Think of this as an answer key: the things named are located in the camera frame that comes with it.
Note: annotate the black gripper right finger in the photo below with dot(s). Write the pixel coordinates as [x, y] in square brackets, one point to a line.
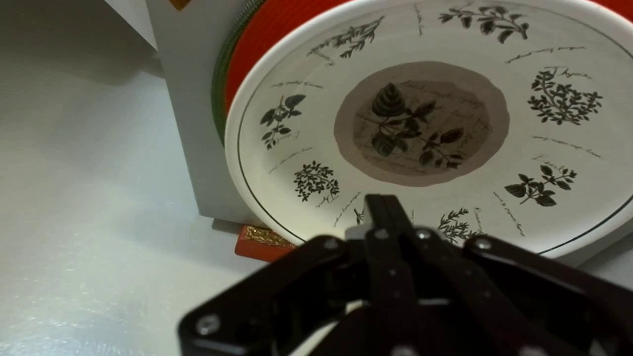
[527, 289]

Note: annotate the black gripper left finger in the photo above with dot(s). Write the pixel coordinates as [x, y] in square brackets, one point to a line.
[290, 289]

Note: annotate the small red printed packet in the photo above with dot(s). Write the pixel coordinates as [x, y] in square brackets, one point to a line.
[260, 241]

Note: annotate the white bowl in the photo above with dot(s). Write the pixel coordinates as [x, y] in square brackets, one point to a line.
[428, 119]

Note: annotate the red round plate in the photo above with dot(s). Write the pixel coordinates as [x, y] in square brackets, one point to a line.
[218, 91]

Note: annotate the stainless steel microwave oven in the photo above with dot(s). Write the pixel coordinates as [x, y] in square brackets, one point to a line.
[191, 99]

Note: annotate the red mat under plate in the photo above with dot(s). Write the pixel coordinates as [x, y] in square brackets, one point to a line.
[270, 32]

